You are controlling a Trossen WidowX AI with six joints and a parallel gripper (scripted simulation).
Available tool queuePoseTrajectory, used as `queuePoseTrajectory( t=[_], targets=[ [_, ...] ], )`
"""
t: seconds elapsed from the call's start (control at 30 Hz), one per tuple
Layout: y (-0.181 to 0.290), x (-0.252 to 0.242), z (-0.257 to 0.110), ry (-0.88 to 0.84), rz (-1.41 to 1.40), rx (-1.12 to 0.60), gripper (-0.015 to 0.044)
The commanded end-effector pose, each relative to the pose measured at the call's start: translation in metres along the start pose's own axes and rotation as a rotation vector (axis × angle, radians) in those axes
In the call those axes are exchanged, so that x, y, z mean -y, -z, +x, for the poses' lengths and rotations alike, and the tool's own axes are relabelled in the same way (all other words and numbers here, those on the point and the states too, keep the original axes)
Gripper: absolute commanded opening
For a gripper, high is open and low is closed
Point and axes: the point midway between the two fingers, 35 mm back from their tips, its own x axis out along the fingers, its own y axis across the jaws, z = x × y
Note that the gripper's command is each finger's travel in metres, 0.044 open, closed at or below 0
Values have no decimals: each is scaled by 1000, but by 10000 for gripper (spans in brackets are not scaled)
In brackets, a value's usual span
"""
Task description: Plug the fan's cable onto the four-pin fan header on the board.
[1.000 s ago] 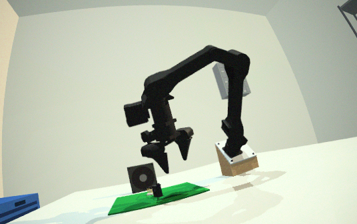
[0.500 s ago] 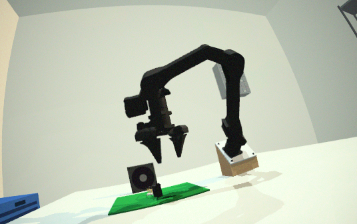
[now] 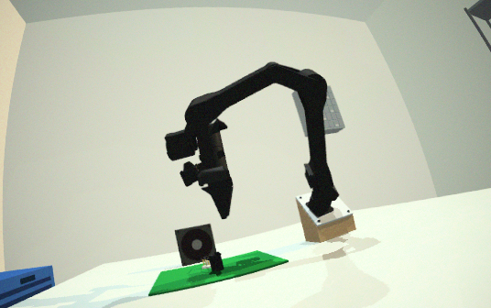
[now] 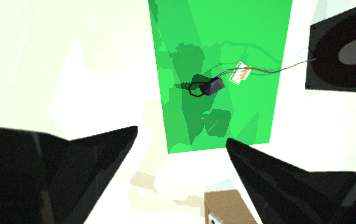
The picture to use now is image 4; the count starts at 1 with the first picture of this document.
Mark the grey square computer fan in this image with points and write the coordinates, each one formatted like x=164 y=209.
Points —
x=333 y=43

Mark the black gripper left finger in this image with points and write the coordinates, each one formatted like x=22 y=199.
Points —
x=70 y=175

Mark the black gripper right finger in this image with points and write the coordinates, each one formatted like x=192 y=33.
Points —
x=284 y=193

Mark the green circuit board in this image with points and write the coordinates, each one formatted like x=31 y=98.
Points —
x=196 y=40

